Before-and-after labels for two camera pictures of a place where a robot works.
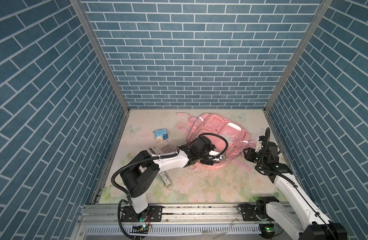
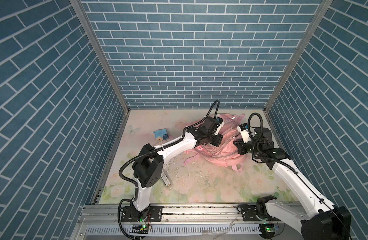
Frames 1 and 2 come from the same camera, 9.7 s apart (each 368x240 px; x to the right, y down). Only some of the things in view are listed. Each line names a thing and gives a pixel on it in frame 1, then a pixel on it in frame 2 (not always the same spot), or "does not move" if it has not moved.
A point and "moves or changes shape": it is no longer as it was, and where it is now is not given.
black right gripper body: (252, 156) to (244, 147)
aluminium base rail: (180, 222) does not move
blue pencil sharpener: (161, 134) does not move
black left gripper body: (203, 157) to (213, 139)
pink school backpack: (237, 137) moves or changes shape
